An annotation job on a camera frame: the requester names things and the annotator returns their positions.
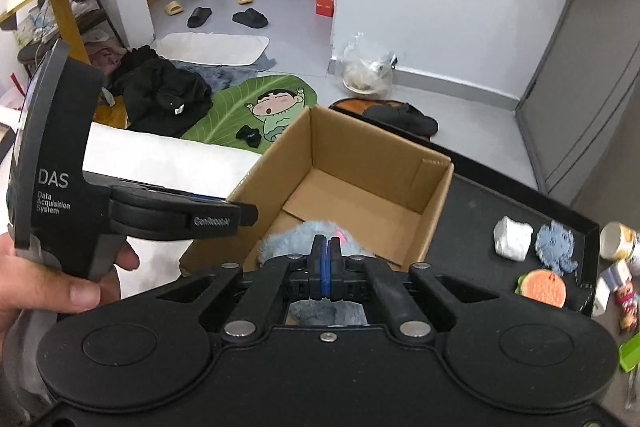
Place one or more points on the person's left hand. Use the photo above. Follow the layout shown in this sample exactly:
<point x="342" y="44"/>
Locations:
<point x="30" y="287"/>

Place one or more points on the white bedding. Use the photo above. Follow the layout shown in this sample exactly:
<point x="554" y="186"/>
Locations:
<point x="150" y="157"/>

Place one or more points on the pink clothing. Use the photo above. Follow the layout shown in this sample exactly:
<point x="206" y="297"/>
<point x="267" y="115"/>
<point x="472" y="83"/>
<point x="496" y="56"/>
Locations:
<point x="105" y="59"/>

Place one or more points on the white soft cloth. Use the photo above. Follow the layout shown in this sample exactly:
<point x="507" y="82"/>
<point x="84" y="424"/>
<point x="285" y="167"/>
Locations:
<point x="511" y="239"/>

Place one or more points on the yellow table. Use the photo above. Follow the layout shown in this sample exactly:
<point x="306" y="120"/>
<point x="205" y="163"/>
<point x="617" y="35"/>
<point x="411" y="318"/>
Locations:
<point x="65" y="14"/>

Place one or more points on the grey partition panel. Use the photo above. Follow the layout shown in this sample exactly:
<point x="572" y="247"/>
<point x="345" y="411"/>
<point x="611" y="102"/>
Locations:
<point x="590" y="82"/>

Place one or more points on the blue denim octopus plush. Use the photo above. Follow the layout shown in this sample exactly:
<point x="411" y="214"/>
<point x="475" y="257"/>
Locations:
<point x="552" y="242"/>

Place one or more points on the round orange mat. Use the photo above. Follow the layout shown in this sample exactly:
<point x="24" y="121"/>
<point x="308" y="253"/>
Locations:
<point x="347" y="106"/>

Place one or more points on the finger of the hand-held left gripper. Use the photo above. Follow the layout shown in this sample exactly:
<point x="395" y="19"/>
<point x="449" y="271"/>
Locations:
<point x="175" y="219"/>
<point x="195" y="196"/>

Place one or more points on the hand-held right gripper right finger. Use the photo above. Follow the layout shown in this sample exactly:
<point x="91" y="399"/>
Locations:
<point x="336" y="267"/>

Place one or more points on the grey fluffy plush toy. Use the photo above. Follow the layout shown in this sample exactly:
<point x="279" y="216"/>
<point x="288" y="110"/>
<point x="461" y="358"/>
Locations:
<point x="295" y="239"/>

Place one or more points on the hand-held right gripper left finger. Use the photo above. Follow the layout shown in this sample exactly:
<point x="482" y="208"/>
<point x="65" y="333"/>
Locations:
<point x="320" y="267"/>

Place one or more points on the small black object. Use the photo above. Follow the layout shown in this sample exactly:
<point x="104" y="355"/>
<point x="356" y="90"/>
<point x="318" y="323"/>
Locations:
<point x="248" y="136"/>

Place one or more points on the white and yellow tin can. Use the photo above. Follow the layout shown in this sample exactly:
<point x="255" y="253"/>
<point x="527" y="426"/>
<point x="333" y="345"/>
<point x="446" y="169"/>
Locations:
<point x="620" y="244"/>

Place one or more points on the green leaf cartoon mat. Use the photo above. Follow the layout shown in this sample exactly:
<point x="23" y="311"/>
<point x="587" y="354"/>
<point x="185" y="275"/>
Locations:
<point x="225" y="107"/>

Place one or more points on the green plastic object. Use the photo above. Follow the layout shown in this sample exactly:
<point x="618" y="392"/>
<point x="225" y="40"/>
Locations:
<point x="631" y="357"/>

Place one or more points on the black clothing pile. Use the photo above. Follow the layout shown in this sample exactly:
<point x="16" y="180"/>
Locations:
<point x="155" y="92"/>

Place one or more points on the clear plastic bag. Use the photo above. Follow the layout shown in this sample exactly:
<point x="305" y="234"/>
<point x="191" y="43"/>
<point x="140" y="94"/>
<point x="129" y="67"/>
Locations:
<point x="367" y="72"/>

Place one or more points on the small doll figure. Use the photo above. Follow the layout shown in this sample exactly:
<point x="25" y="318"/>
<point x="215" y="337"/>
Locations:
<point x="627" y="304"/>

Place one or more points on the small white box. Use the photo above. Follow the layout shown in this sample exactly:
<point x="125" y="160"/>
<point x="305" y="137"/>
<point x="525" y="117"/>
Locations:
<point x="607" y="279"/>

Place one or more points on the burger plush toy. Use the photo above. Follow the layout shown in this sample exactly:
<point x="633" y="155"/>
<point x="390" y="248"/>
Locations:
<point x="542" y="288"/>

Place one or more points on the white floor mat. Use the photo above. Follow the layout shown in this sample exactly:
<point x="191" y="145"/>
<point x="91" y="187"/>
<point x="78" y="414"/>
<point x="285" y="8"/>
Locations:
<point x="210" y="49"/>

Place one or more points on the black tray table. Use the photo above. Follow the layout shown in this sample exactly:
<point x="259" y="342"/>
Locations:
<point x="465" y="232"/>

